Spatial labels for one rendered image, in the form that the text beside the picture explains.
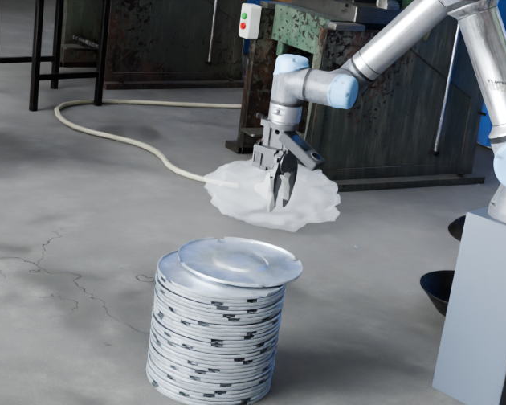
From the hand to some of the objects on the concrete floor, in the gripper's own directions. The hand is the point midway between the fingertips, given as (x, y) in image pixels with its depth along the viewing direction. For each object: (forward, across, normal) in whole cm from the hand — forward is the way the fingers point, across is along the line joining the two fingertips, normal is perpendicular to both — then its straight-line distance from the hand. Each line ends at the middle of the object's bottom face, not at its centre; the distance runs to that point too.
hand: (279, 205), depth 239 cm
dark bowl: (+38, -68, +29) cm, 83 cm away
